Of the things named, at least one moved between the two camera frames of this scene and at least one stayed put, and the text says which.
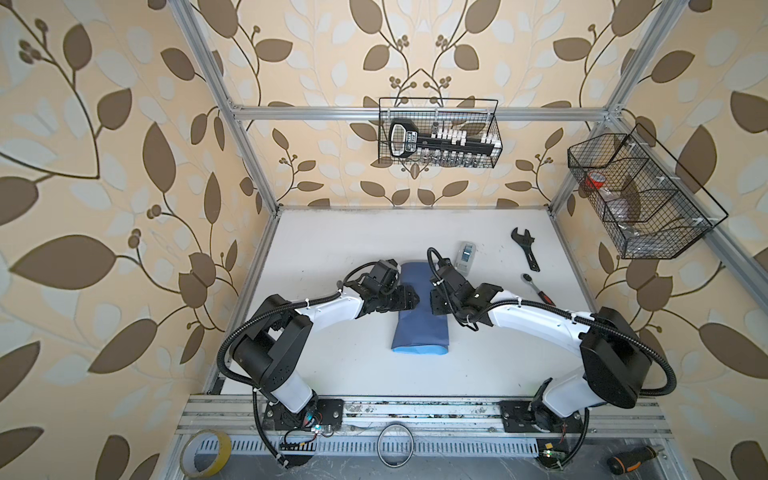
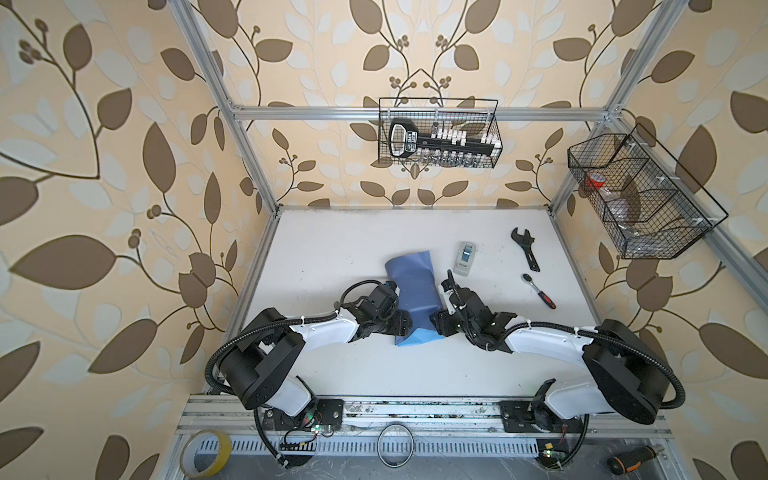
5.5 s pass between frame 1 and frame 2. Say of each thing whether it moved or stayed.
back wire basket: stayed
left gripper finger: moved
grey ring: stayed
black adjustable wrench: stayed
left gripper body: moved
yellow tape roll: stayed
